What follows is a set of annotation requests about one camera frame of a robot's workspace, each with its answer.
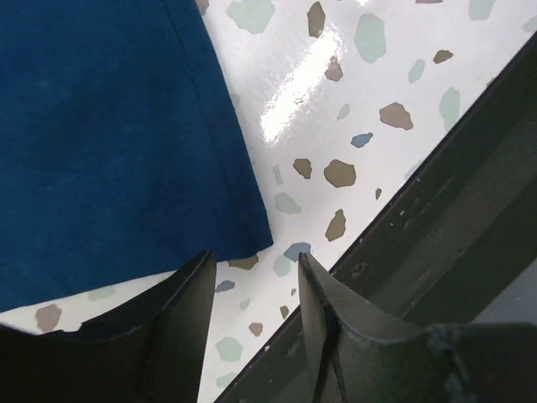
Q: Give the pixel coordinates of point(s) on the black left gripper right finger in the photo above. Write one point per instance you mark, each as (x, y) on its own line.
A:
(356, 352)

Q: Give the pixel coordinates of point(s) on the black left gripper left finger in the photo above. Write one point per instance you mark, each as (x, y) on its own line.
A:
(149, 349)

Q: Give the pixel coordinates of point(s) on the blue Mickey Mouse t-shirt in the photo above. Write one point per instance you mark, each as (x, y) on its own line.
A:
(121, 152)

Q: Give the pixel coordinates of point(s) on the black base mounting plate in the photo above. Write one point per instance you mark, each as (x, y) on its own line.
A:
(459, 232)

